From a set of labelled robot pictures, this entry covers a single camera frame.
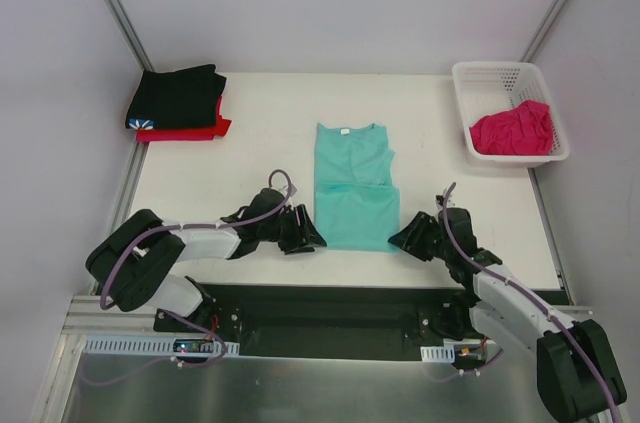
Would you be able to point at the right aluminium frame post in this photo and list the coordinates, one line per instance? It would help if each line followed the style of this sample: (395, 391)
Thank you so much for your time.
(552, 13)

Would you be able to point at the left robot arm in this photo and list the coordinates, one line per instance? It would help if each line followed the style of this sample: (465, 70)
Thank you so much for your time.
(133, 264)

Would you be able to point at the left white cable duct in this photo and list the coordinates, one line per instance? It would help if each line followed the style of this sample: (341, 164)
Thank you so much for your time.
(152, 346)

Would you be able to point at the pink t shirt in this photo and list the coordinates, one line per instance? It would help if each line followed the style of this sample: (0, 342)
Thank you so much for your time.
(522, 131)

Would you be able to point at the white plastic basket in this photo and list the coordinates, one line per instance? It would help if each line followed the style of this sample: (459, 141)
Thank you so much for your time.
(485, 88)

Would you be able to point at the right white cable duct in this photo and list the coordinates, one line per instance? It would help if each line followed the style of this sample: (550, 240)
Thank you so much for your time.
(438, 354)

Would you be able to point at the folded black t shirt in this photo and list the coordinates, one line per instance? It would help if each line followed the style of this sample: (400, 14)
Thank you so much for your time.
(182, 99)

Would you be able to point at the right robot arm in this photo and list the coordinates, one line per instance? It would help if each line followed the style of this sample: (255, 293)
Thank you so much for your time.
(577, 376)

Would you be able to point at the folded red t shirt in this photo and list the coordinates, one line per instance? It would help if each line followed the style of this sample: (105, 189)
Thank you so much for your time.
(218, 130)

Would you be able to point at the white cable duct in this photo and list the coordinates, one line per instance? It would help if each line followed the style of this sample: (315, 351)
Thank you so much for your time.
(438, 354)
(152, 346)

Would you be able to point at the aluminium frame post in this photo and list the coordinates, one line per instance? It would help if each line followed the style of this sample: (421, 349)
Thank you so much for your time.
(126, 27)
(552, 13)

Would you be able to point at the teal t shirt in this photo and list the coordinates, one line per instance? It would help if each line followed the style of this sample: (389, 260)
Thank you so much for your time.
(356, 204)

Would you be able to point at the left aluminium frame post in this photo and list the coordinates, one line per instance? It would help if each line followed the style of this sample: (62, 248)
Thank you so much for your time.
(126, 27)

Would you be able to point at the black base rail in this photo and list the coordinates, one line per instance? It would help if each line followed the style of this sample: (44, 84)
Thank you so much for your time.
(370, 324)

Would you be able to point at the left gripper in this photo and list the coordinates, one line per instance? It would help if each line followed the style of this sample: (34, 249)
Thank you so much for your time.
(288, 229)

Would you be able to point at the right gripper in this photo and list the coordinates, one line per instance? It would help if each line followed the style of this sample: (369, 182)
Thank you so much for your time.
(428, 234)

